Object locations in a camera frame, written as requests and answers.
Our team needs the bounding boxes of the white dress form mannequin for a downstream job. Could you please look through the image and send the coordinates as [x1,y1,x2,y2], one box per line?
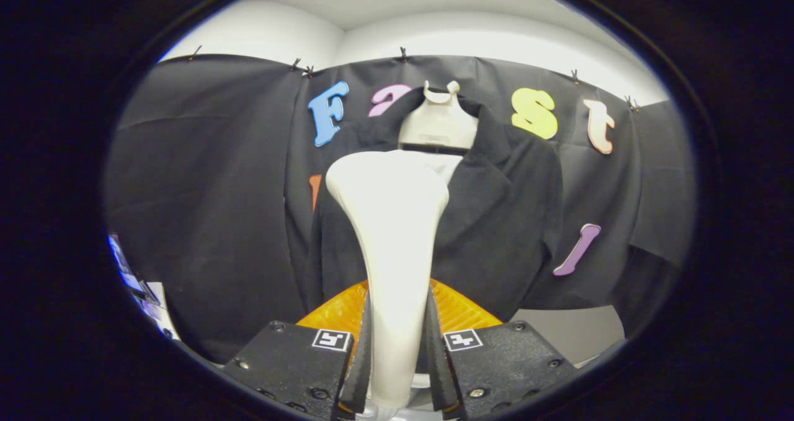
[397,80,480,183]

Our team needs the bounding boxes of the black suit jacket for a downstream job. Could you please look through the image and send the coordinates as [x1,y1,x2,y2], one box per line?
[304,89,565,324]

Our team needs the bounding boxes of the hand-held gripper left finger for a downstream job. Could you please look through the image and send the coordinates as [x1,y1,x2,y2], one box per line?
[222,280,373,420]

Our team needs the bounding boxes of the beige cabinet with grey top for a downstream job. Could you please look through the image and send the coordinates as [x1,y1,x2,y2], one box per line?
[512,305,626,367]

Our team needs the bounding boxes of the white garment steamer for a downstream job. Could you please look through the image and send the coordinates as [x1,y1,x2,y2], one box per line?
[326,150,450,412]

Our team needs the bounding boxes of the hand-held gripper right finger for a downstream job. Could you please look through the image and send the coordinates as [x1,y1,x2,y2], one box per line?
[425,278,579,420]

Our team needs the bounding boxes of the black backdrop cloth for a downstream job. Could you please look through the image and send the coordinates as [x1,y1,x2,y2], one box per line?
[104,54,695,366]

